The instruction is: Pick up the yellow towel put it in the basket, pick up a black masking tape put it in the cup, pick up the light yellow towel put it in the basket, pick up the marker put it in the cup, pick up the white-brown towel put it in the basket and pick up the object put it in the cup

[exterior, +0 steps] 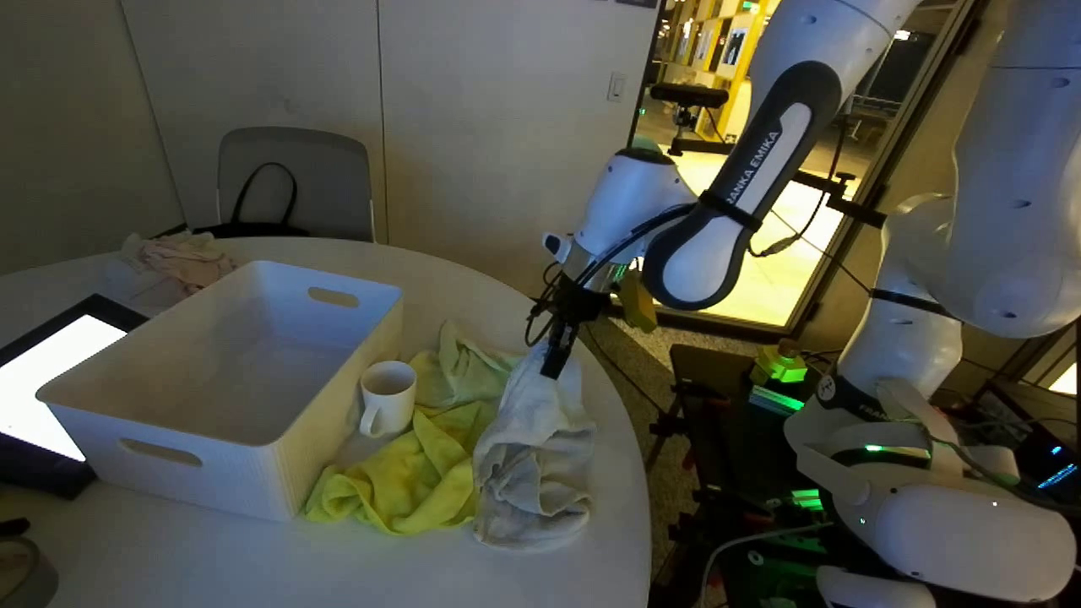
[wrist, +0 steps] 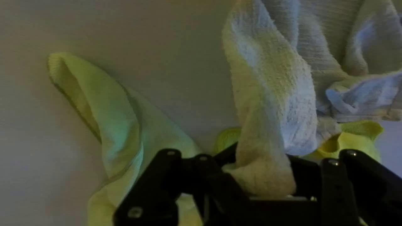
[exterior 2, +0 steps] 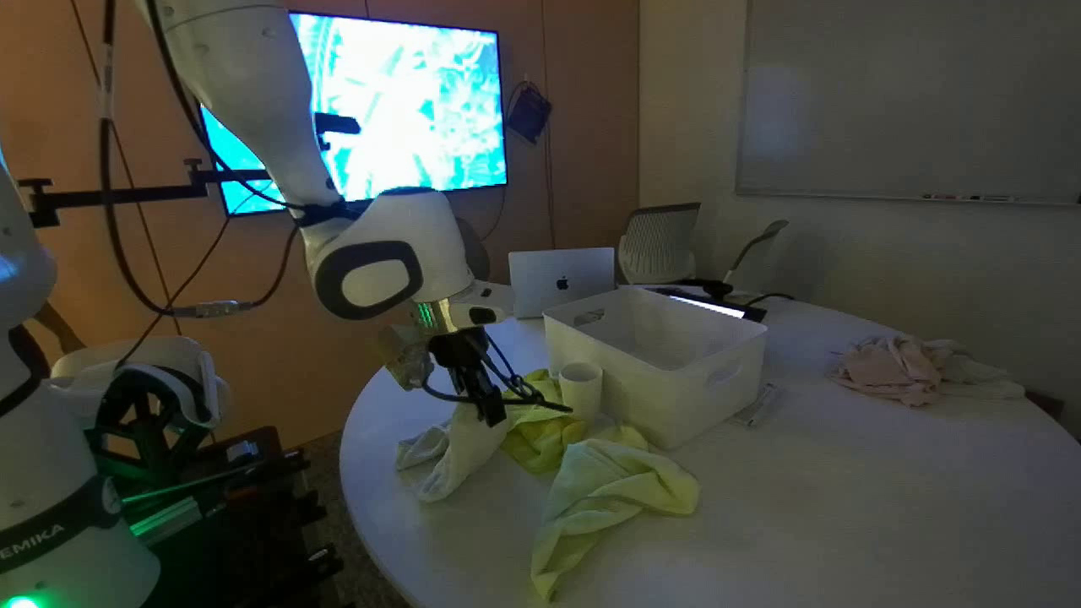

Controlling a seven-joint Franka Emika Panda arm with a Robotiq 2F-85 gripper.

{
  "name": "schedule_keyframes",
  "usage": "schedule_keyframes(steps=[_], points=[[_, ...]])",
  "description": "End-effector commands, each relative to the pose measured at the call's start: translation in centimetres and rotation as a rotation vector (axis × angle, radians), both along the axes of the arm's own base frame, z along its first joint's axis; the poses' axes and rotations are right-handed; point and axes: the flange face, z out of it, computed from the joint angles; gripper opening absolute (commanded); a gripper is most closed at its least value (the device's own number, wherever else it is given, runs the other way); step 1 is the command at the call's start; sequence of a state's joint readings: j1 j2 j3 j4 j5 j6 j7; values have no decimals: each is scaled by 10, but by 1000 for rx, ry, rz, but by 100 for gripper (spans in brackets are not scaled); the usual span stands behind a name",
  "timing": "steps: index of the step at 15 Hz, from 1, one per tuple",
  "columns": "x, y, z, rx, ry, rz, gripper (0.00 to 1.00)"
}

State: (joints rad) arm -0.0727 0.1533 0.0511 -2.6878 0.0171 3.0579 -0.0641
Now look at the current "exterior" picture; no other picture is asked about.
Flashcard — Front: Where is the black camera clamp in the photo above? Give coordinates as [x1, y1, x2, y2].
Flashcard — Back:
[788, 165, 891, 229]

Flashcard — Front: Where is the bright yellow towel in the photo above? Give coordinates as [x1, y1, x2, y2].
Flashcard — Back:
[301, 383, 501, 539]

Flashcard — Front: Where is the black bag strap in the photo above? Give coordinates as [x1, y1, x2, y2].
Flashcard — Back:
[226, 158, 302, 236]

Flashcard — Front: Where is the grey chair with bag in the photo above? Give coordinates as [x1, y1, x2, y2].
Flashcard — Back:
[211, 127, 377, 244]

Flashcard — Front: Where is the pink crumpled cloth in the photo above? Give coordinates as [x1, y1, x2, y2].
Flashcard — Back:
[115, 229, 242, 306]

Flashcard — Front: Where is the white ceramic mug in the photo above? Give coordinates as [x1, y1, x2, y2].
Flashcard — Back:
[355, 360, 421, 442]

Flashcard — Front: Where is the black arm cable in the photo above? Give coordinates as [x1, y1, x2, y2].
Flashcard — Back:
[583, 165, 852, 297]

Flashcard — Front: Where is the yellow wrist mount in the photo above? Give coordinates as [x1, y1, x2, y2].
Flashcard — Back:
[617, 266, 663, 337]

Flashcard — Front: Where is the black stool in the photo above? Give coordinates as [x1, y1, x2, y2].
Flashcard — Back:
[649, 78, 729, 157]

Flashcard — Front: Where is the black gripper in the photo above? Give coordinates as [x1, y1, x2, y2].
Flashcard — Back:
[536, 274, 613, 383]

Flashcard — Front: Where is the tablet with lit screen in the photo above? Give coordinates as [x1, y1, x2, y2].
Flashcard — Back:
[0, 294, 147, 499]

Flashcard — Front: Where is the white plastic basket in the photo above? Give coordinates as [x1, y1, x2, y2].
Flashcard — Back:
[32, 261, 406, 529]

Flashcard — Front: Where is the light green towel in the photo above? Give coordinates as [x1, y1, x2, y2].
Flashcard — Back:
[433, 325, 520, 411]

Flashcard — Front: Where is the black robot cart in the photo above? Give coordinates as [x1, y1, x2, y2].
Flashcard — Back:
[651, 336, 862, 608]

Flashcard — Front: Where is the pale grey white towel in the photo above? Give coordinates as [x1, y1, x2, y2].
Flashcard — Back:
[469, 351, 599, 554]

